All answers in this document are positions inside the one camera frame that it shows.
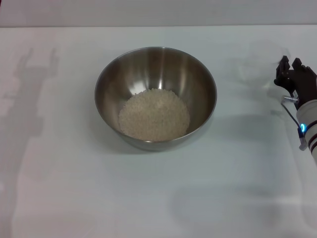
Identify white rice grains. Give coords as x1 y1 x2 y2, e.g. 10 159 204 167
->
118 88 191 142

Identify stainless steel mixing bowl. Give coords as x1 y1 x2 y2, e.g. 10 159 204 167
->
94 46 218 152

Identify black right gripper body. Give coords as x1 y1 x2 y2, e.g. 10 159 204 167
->
273 70 317 110

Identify clear plastic measuring cup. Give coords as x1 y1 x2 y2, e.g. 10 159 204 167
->
237 41 283 88

